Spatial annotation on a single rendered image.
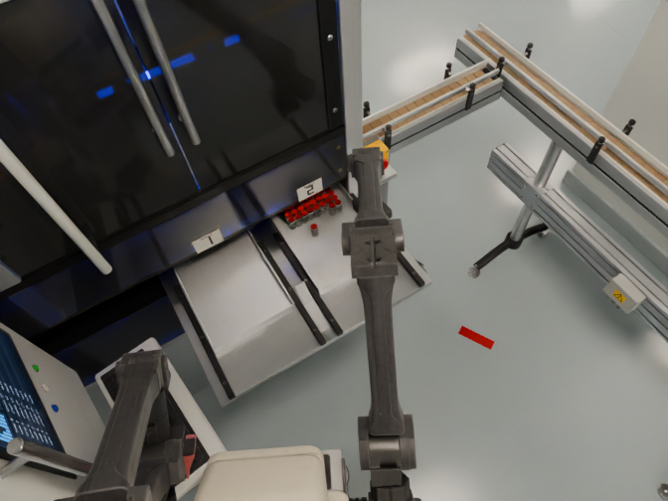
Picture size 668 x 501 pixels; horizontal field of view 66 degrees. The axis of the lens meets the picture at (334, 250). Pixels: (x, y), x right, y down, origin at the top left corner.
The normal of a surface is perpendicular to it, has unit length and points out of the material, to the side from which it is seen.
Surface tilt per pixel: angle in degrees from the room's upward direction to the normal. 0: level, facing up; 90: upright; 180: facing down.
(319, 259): 0
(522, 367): 0
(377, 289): 49
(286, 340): 0
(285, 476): 42
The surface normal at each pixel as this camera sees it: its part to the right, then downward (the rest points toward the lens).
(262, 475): -0.08, -0.96
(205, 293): -0.06, -0.52
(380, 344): -0.06, 0.30
